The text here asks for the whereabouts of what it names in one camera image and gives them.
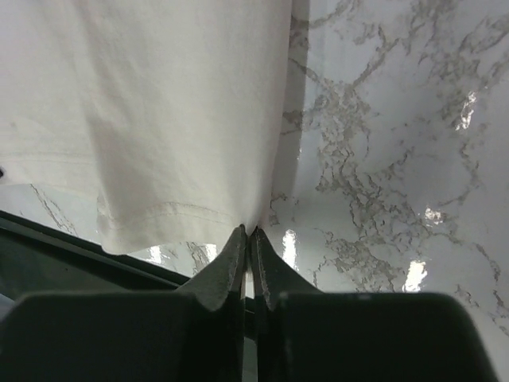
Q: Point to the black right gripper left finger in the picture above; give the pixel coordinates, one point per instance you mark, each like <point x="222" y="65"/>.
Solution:
<point x="194" y="333"/>

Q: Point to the cream green Charlie Brown shirt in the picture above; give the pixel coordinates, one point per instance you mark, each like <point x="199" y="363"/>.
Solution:
<point x="166" y="113"/>

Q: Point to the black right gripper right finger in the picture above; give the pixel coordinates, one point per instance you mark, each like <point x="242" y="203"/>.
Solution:
<point x="304" y="334"/>

